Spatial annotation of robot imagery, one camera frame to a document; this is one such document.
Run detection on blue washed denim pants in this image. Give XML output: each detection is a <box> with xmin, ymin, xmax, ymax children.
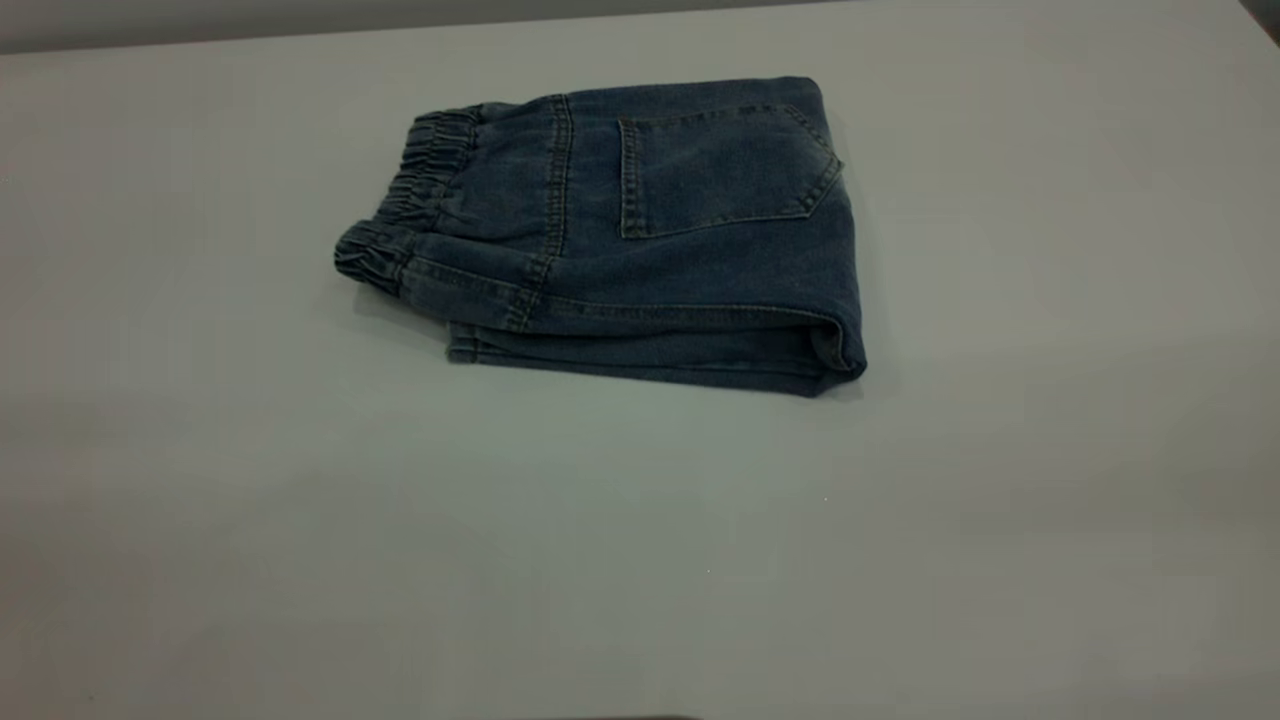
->
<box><xmin>333</xmin><ymin>76</ymin><xmax>868</xmax><ymax>399</ymax></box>

